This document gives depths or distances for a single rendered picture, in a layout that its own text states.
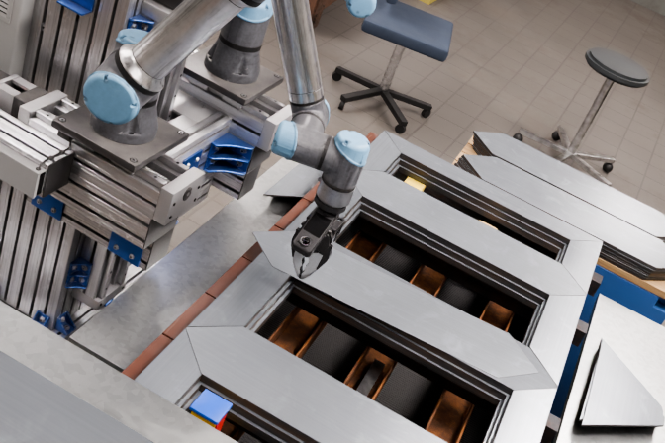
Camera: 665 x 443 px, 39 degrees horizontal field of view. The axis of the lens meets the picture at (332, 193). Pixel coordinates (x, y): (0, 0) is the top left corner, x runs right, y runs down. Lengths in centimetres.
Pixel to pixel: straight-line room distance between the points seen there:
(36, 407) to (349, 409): 70
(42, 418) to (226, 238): 120
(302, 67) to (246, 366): 62
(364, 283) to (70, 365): 90
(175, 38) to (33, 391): 74
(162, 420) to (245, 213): 124
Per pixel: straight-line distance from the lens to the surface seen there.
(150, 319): 224
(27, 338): 160
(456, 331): 225
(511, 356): 227
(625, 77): 512
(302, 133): 192
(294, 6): 194
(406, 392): 253
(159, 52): 189
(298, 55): 197
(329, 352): 253
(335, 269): 226
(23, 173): 216
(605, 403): 245
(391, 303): 224
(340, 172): 193
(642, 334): 286
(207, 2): 183
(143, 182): 213
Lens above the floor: 215
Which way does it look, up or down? 30 degrees down
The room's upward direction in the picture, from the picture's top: 22 degrees clockwise
